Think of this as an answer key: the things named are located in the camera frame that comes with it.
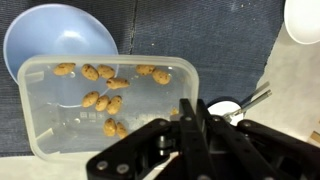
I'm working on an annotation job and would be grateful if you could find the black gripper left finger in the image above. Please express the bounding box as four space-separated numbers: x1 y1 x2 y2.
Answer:
86 98 214 180

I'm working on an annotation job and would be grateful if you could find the clear plastic lunchbox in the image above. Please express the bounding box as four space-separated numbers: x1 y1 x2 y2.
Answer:
17 54 200 163

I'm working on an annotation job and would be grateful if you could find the large white plate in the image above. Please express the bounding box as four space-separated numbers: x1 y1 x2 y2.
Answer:
283 0 320 45

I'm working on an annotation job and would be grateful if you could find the small orange crumb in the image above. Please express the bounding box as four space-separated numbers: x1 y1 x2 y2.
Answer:
169 106 180 117

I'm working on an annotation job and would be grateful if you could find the metal spoon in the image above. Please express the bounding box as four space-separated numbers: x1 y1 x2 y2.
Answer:
223 81 273 123

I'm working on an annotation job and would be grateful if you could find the blue bowl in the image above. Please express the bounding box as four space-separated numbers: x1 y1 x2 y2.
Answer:
2 3 120 109

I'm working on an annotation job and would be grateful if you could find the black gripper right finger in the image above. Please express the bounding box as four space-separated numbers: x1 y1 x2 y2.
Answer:
196 98 320 180

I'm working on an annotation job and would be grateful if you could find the dark blue cloth placemat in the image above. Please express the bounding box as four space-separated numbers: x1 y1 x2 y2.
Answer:
0 0 138 158
131 0 286 104

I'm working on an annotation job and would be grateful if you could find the small white saucer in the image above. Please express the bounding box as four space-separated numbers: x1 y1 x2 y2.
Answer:
207 96 244 126

